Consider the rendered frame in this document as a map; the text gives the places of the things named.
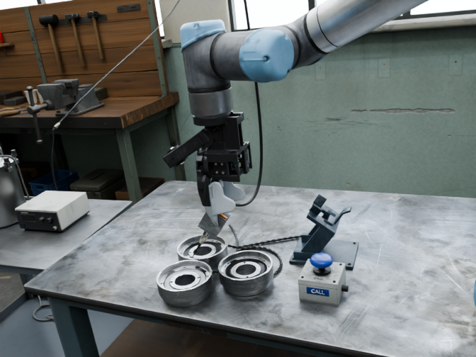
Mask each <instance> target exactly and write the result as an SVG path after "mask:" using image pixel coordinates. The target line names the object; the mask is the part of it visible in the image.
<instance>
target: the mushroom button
mask: <svg viewBox="0 0 476 357"><path fill-rule="evenodd" d="M310 263H311V265H313V266H314V267H316V268H319V270H320V271H324V270H325V268H326V267H329V266H331V265H332V264H333V258H332V257H331V255H329V254H326V253H317V254H313V255H312V256H311V258H310Z"/></svg>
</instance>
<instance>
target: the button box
mask: <svg viewBox="0 0 476 357"><path fill-rule="evenodd" d="M298 290H299V300H301V301H307V302H315V303H319V304H325V305H333V306H339V303H340V300H341V296H342V294H343V292H348V291H349V286H348V285H346V267H345V263H339V262H333V264H332V265H331V266H329V267H326V268H325V270H324V271H320V270H319V268H316V267H314V266H313V265H311V263H310V259H308V260H307V262H306V264H305V266H304V268H303V270H302V272H301V274H300V276H299V278H298Z"/></svg>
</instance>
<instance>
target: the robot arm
mask: <svg viewBox="0 0 476 357"><path fill-rule="evenodd" d="M427 1H429V0H326V1H325V2H323V3H321V4H320V5H318V6H317V7H315V8H313V9H312V10H311V11H309V12H307V13H306V14H304V15H303V16H301V17H299V18H298V19H296V20H295V21H293V22H291V23H288V24H284V25H277V26H273V27H269V28H262V29H258V30H250V31H241V32H227V31H226V30H225V25H224V22H223V21H221V20H209V21H197V22H192V23H185V24H183V25H182V26H181V29H180V34H181V52H182V53H183V63H184V67H185V73H186V82H187V87H188V97H189V103H190V109H191V114H192V115H193V123H194V125H198V126H205V128H203V129H202V130H201V131H200V132H198V133H197V134H195V135H194V136H192V137H191V138H190V139H188V140H187V141H185V142H184V143H183V144H181V145H180V146H179V145H176V146H175V147H172V148H171V149H170V150H169V151H168V152H167V153H166V155H165V157H163V158H162V159H163V160H164V161H165V162H166V164H167V166H168V167H169V168H171V167H173V166H176V167H177V166H178V165H179V164H183V163H184V162H185V160H187V159H188V156H189V155H191V154H192V153H194V152H195V151H196V150H197V156H196V159H195V164H196V173H197V186H198V193H199V196H200V200H201V203H202V205H203V206H204V208H205V211H206V213H207V214H208V216H209V218H210V219H211V220H212V223H213V224H214V226H216V227H218V226H219V221H218V215H219V214H223V213H228V212H232V211H234V210H235V208H236V205H235V201H237V200H242V199H243V198H244V197H245V192H244V190H243V189H241V188H239V187H236V186H235V185H234V184H233V182H240V176H241V175H242V174H247V173H248V172H249V169H252V160H251V147H250V142H243V136H242V121H243V120H244V112H242V113H233V108H234V106H233V99H232V87H231V86H232V85H231V81H255V82H259V83H267V82H270V81H280V80H282V79H284V78H285V77H286V76H287V73H289V72H290V70H292V69H297V68H299V67H305V66H310V65H312V64H315V63H317V62H318V61H320V60H321V59H323V58H324V57H325V56H326V55H327V54H329V53H330V52H332V51H334V50H336V49H337V48H339V47H341V46H343V45H345V44H347V43H349V42H351V41H352V40H355V39H356V38H359V37H361V36H362V35H365V34H366V33H368V32H370V31H372V30H374V29H376V28H378V27H380V26H381V25H383V24H385V23H387V22H389V21H391V20H393V19H395V18H396V17H398V16H401V15H402V14H404V13H406V12H408V11H410V10H412V9H414V8H416V7H418V6H420V5H422V4H424V3H425V2H427ZM247 150H249V158H248V151H247ZM211 179H212V180H211ZM210 180H211V181H210Z"/></svg>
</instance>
